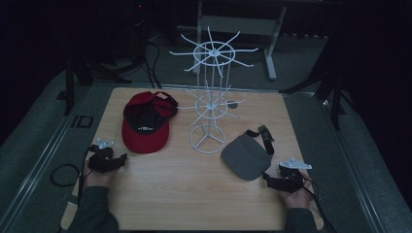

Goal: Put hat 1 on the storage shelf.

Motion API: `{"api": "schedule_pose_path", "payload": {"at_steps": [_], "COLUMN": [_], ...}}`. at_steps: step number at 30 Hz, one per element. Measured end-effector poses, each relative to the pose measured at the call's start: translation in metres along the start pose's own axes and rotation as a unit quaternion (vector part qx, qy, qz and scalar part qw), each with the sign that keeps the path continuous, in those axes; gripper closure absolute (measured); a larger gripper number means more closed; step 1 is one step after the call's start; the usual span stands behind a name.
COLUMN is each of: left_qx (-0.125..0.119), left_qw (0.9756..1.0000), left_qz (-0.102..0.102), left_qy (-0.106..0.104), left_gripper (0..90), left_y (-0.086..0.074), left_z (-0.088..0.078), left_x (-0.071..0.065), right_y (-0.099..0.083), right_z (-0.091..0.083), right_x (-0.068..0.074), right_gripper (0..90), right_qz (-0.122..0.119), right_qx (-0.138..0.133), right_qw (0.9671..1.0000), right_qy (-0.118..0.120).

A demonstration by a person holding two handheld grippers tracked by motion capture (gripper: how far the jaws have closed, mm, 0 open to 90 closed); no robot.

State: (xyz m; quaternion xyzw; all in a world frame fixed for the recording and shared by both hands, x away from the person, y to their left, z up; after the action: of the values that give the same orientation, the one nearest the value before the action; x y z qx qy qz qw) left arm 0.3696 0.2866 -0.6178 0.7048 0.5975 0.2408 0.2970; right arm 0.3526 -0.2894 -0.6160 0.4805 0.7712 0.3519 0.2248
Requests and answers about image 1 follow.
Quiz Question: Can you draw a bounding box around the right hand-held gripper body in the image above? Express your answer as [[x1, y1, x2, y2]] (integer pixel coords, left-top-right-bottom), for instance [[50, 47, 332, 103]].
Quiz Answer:
[[271, 156, 313, 194]]

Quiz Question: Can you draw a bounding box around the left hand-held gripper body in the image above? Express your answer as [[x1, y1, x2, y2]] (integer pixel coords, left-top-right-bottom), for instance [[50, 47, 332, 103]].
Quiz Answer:
[[87, 138, 119, 175]]

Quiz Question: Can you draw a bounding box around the grey sun visor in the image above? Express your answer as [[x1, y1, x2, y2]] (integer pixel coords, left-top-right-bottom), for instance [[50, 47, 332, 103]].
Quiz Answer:
[[221, 124, 276, 182]]

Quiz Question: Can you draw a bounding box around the red baseball cap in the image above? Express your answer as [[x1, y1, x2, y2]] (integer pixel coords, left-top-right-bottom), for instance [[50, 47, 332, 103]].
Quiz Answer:
[[121, 90, 179, 154]]

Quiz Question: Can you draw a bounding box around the white wire hat rack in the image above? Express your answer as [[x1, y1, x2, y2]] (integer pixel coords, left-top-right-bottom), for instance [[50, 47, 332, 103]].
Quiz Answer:
[[168, 26, 259, 155]]

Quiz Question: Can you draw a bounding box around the person's left hand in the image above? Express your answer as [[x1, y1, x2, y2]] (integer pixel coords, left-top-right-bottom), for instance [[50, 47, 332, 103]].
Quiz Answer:
[[83, 160, 120, 189]]

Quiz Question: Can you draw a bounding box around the person's right hand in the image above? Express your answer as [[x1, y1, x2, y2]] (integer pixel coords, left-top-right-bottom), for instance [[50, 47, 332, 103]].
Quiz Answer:
[[279, 170, 315, 211]]

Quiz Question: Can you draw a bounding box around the grey tape piece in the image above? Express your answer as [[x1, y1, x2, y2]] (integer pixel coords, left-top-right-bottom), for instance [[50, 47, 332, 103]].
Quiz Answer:
[[58, 193, 80, 206]]

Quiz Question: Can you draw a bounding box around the black metal stand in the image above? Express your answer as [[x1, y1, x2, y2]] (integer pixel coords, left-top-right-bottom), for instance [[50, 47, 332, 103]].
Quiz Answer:
[[280, 38, 355, 131], [62, 48, 132, 117]]

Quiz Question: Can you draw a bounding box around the left hand-held gripper cable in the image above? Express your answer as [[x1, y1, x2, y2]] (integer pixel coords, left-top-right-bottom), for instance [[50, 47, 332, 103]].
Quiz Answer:
[[77, 145, 98, 198]]

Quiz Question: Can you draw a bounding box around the hand-held gripper cable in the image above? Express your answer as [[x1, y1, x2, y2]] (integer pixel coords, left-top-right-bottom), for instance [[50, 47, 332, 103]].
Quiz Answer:
[[300, 174, 338, 233], [77, 145, 98, 198]]

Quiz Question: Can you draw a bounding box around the right hand-held gripper cable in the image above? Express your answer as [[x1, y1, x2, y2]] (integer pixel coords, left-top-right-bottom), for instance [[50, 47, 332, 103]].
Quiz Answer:
[[300, 174, 338, 233]]

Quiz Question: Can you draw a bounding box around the black cable loop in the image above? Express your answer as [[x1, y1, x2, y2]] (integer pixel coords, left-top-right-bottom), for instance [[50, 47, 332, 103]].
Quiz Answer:
[[49, 163, 81, 187]]

